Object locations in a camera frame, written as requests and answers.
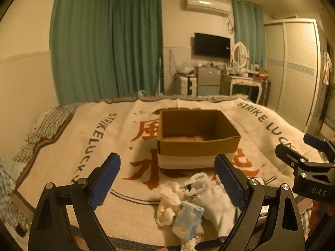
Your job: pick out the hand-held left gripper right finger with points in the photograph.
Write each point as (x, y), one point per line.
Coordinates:
(230, 180)

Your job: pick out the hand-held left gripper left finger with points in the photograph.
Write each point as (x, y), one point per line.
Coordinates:
(104, 180)

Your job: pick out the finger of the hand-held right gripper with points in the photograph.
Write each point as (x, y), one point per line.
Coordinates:
(315, 140)
(290, 155)

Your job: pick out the white sock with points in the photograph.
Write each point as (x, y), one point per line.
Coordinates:
(217, 209)

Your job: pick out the cardboard box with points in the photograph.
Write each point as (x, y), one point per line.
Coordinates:
(199, 149)

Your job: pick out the light blue tissue pack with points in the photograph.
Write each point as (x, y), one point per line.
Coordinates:
(187, 219)

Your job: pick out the small white cloth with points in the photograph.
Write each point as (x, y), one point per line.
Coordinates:
(191, 244)

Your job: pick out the orange cloth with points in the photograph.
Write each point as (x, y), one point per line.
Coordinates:
(316, 214)

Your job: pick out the printed cream blanket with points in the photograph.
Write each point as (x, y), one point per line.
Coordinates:
(78, 136)

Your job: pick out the dark suitcase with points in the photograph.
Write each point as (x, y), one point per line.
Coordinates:
(264, 91)

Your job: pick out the hanging pink clothes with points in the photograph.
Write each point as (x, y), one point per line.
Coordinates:
(327, 69)

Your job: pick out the white louvred wardrobe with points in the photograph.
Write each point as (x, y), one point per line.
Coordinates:
(295, 70)

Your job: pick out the checkered bedding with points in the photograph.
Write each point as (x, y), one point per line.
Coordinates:
(49, 123)

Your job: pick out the cardboard boxes on dresser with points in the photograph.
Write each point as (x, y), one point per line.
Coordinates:
(263, 73)

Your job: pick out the white dressing table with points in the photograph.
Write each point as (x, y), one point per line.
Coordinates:
(242, 81)

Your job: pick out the white plastic jug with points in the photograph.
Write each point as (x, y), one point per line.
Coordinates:
(141, 93)

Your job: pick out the grey mini fridge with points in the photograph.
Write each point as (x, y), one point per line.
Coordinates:
(208, 79)

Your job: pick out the white striped suitcase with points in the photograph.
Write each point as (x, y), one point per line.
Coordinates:
(184, 86)

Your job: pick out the oval white mirror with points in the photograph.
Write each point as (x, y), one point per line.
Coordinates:
(240, 53)

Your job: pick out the white mop pole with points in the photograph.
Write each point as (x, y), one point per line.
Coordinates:
(158, 78)

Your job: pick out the clear plastic bag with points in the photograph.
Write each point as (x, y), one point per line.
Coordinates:
(185, 68)

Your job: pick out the narrow green curtain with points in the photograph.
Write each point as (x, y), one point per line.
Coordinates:
(247, 26)

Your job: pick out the wide green curtain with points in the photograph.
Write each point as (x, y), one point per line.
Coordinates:
(81, 44)

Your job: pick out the green corner curtain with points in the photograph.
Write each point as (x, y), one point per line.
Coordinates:
(138, 44)

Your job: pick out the air conditioner pipe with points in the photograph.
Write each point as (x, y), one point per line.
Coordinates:
(230, 24)

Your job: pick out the white air conditioner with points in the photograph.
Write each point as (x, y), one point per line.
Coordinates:
(206, 5)

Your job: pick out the small photo frame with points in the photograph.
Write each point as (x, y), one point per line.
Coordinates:
(235, 66)

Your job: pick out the black wall television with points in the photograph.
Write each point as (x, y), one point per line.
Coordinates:
(212, 45)

